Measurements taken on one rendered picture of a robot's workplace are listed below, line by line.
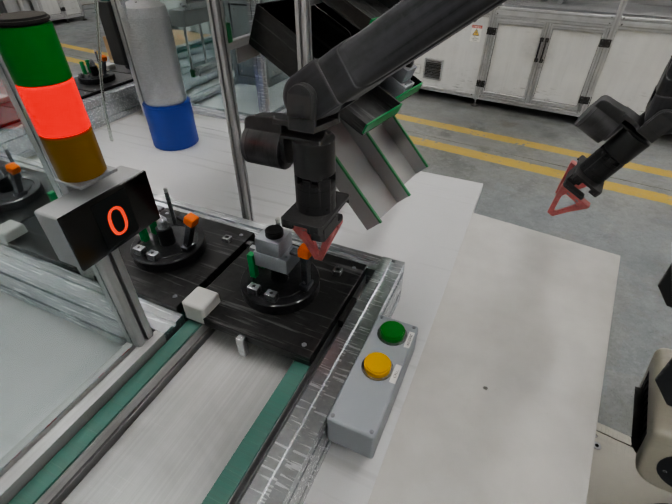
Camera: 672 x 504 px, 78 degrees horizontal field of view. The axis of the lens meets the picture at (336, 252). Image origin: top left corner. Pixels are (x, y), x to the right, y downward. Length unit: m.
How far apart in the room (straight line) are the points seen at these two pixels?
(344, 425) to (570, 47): 4.19
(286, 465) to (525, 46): 4.31
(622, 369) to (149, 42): 2.16
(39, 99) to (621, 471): 1.52
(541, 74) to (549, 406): 4.00
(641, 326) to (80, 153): 2.32
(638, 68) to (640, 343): 2.75
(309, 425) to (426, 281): 0.47
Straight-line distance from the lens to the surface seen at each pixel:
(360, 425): 0.59
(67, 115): 0.51
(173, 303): 0.77
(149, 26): 1.49
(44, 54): 0.49
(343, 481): 0.67
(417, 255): 1.01
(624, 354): 2.26
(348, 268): 0.78
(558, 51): 4.53
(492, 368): 0.82
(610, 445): 1.56
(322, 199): 0.57
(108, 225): 0.55
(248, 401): 0.68
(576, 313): 0.98
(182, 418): 0.69
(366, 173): 0.91
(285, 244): 0.68
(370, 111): 0.83
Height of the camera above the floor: 1.48
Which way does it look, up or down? 38 degrees down
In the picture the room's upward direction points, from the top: straight up
